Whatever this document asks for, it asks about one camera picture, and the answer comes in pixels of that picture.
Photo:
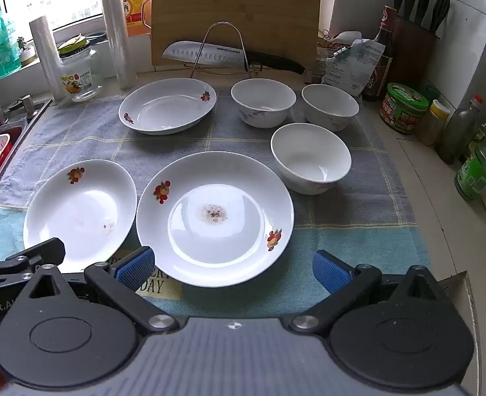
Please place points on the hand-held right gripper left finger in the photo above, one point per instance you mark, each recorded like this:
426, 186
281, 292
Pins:
137, 267

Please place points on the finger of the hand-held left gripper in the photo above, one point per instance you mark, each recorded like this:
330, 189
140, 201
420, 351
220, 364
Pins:
40, 251

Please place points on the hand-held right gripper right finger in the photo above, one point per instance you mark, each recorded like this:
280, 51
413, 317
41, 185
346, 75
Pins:
329, 274

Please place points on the white fruit-print plate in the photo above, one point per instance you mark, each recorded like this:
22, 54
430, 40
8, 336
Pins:
168, 107
214, 231
78, 210

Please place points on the white floral bowl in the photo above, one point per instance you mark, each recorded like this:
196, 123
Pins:
309, 161
329, 105
263, 99

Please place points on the teal towel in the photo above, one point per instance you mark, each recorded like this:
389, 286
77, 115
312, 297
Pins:
350, 243

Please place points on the steel sink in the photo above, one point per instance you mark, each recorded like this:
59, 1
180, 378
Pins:
24, 123

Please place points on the grey checked towel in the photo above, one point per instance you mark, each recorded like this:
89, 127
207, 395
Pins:
82, 132

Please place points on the metal sink fitting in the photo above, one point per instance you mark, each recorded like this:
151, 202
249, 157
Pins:
26, 105

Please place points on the glass jar with green lid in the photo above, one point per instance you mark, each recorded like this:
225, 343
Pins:
80, 78

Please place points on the green plastic bottle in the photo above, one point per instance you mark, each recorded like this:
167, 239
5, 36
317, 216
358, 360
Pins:
473, 169

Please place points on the green lidded jar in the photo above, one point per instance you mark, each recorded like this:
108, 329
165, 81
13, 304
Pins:
403, 109

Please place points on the yellow-lid spice jar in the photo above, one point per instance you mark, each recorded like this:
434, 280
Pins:
432, 123

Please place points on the small potted plant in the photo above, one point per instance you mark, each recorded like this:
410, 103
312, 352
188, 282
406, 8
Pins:
25, 53

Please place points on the short plastic wrap roll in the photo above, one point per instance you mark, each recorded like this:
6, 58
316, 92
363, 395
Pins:
47, 57

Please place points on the green dish soap bottle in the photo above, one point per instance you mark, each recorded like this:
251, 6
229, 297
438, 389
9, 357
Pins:
1, 45

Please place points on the glass bottle with red cap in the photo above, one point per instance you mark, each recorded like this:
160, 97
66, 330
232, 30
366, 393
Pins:
459, 132

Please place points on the white plastic packet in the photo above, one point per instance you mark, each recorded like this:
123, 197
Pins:
354, 70

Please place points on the green cap container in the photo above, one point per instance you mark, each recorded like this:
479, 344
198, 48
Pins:
431, 93

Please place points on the tall plastic wrap roll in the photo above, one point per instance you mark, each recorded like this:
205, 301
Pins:
117, 29

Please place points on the wooden knife block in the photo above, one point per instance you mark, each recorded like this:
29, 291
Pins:
412, 53

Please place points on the dark sauce bottle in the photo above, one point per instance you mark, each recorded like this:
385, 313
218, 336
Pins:
385, 29

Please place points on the orange cooking oil bottle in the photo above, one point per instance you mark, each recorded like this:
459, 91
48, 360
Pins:
137, 4

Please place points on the bamboo cutting board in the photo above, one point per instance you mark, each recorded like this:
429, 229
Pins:
234, 4

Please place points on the black kitchen scissors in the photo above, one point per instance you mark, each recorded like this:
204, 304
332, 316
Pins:
438, 14

